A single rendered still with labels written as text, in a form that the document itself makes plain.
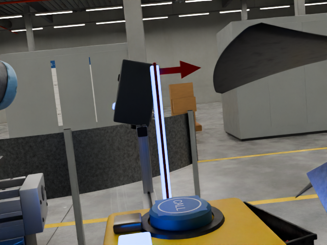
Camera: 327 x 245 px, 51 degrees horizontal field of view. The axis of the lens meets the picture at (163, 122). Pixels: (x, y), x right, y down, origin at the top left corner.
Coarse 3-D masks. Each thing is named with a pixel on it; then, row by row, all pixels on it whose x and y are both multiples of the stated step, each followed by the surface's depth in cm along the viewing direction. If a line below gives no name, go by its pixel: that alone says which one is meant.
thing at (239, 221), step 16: (224, 208) 24; (240, 208) 23; (112, 224) 23; (144, 224) 22; (208, 224) 21; (224, 224) 21; (240, 224) 21; (256, 224) 21; (112, 240) 20; (160, 240) 20; (176, 240) 20; (192, 240) 19; (208, 240) 19; (224, 240) 19; (240, 240) 19; (256, 240) 19; (272, 240) 18
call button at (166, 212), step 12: (156, 204) 23; (168, 204) 23; (180, 204) 22; (192, 204) 22; (204, 204) 22; (156, 216) 21; (168, 216) 21; (180, 216) 20; (192, 216) 20; (204, 216) 21; (156, 228) 21; (168, 228) 20; (180, 228) 20; (192, 228) 20
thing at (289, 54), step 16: (256, 32) 39; (272, 32) 39; (288, 32) 39; (304, 32) 39; (240, 48) 43; (256, 48) 44; (272, 48) 44; (288, 48) 44; (304, 48) 44; (320, 48) 45; (224, 64) 49; (240, 64) 49; (256, 64) 50; (272, 64) 51; (288, 64) 53; (304, 64) 55; (224, 80) 55; (240, 80) 56
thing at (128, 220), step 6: (114, 216) 23; (120, 216) 22; (126, 216) 22; (132, 216) 22; (138, 216) 22; (114, 222) 22; (120, 222) 21; (126, 222) 21; (132, 222) 21; (138, 222) 21; (114, 228) 21; (120, 228) 21; (126, 228) 21; (132, 228) 21; (138, 228) 21
